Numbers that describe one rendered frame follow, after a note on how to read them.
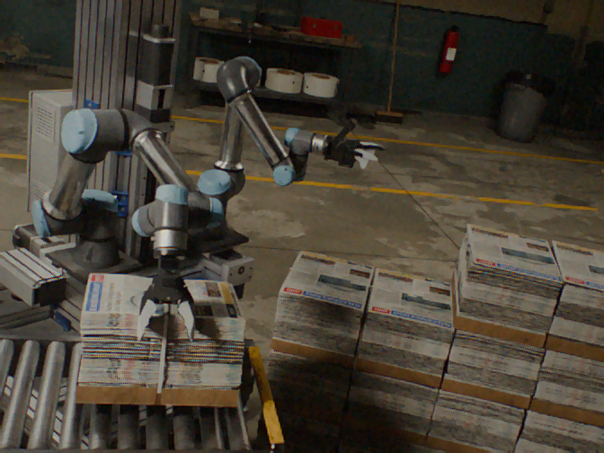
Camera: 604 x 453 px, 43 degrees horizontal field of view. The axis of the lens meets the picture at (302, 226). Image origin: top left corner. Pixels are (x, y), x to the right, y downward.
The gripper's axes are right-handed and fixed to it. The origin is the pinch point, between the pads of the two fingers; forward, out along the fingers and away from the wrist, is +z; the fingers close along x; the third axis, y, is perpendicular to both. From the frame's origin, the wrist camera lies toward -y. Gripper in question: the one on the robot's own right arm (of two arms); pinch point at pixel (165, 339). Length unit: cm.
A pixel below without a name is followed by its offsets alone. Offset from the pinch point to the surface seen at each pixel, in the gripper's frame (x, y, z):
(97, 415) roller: 14.0, 18.7, 17.0
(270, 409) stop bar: -27.6, 18.9, 15.2
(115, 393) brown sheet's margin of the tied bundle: 10.2, 13.2, 11.8
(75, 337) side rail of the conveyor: 22, 47, -3
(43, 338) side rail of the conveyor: 30, 46, -3
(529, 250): -121, 53, -37
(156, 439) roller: 0.3, 11.9, 21.9
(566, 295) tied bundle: -122, 36, -19
